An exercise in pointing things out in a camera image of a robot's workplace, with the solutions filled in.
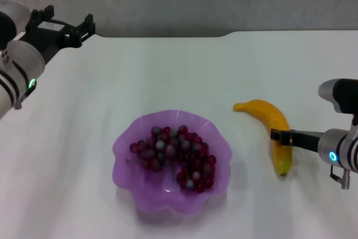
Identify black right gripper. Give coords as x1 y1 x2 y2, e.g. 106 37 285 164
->
270 128 323 154

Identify red grape bunch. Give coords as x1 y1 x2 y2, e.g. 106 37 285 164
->
125 124 218 194

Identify purple scalloped plastic bowl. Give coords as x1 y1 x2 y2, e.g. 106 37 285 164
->
112 109 233 219

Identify yellow banana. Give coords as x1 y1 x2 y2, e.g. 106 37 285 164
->
233 99 293 177

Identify silver cable plug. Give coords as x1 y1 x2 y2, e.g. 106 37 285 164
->
329 165 352 190
13 93 32 110

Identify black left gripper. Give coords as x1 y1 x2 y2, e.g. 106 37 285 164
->
20 4 96 65

